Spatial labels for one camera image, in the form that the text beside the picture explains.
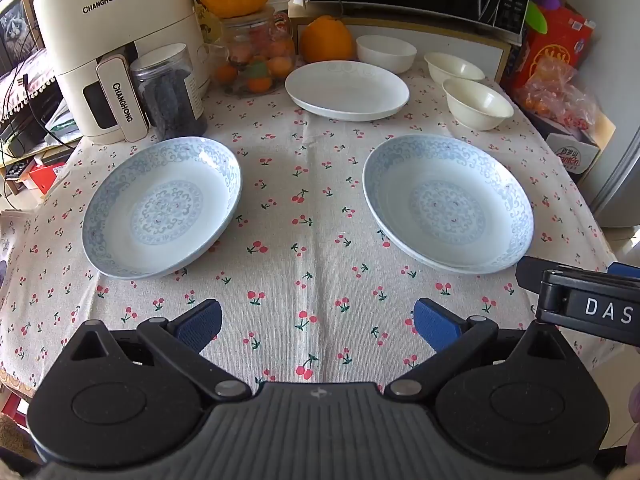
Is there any red label can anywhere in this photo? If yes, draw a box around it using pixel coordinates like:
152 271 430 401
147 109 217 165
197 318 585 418
272 10 296 53

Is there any blue patterned plate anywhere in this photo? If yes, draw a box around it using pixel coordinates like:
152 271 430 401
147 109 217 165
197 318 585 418
362 134 536 276
81 136 243 280

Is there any silver refrigerator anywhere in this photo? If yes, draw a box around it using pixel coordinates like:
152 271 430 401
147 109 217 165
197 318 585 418
592 25 640 231

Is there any glass jar of small oranges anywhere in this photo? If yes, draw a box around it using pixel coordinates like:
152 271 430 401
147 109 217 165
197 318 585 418
210 5 296 98

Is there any dark and white cardboard box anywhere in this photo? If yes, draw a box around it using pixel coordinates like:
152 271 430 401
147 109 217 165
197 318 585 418
525 105 616 183

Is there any plastic bag of oranges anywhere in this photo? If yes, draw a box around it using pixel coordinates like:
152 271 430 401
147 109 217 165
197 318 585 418
515 57 601 131

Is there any green plastic toy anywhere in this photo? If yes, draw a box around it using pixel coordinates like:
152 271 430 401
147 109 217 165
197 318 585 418
525 0 546 33

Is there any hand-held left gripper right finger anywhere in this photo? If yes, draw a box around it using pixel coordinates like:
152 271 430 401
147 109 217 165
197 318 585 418
385 297 576 403

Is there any red cardboard box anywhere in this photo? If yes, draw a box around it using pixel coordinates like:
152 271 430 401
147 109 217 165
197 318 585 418
515 5 596 91

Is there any framed cat picture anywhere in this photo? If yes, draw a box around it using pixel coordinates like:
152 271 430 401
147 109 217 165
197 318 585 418
0 0 46 78

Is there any cherry print tablecloth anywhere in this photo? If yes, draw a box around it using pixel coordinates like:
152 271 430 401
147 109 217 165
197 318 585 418
0 57 618 396

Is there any lace trimmed cloth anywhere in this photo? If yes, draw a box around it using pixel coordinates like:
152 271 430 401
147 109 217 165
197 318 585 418
0 50 63 116

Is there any cream bowl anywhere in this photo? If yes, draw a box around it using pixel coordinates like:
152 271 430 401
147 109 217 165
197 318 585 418
442 78 515 132
424 52 486 83

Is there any white bowl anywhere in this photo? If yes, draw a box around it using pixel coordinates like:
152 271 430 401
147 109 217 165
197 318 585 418
356 35 418 74

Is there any white air fryer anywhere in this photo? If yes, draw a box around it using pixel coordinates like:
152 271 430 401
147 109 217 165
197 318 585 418
32 0 211 146

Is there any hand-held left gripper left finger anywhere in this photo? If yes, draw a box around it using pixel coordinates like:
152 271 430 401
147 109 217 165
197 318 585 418
65 299 252 403

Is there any clear jar with dark contents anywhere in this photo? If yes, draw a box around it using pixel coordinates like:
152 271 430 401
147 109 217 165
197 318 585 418
129 42 208 141

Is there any white plate with swirl print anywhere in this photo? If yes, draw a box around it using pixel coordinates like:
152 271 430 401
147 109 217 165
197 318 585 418
285 60 411 122

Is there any small red box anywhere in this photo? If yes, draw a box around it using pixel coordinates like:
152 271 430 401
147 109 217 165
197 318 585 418
27 160 68 192

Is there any person's right hand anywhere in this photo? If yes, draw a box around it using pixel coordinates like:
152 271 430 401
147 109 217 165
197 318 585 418
627 382 640 480

